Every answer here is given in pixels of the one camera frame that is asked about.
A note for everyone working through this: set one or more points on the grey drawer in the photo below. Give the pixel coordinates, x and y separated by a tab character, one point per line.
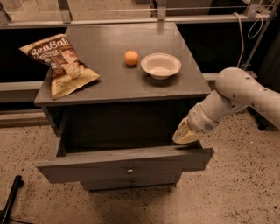
114	183
96	146

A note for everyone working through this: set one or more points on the grey bottom drawer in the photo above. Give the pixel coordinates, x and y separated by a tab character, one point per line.
114	183

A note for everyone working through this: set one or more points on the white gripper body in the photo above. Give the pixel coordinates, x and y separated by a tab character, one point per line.
200	120

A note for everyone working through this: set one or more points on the black pole on floor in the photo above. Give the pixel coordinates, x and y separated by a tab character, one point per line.
5	214

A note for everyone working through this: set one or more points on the grey wooden drawer cabinet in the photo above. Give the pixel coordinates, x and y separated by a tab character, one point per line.
120	87

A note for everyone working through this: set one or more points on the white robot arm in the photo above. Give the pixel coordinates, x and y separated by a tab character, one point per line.
235	90

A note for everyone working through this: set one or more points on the metal railing frame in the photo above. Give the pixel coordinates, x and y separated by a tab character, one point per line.
21	14

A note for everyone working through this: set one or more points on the white paper bowl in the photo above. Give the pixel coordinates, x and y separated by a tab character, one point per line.
160	66

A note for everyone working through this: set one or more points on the orange fruit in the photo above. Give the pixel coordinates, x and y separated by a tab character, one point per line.
131	58

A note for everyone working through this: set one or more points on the sea salt chips bag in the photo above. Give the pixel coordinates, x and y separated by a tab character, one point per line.
68	72

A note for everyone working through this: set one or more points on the grey top drawer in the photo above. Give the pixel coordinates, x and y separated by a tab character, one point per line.
96	146

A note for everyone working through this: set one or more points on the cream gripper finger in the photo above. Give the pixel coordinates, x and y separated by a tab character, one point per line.
182	129
185	136

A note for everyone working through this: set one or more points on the metal tripod stand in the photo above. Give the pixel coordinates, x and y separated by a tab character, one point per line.
258	38

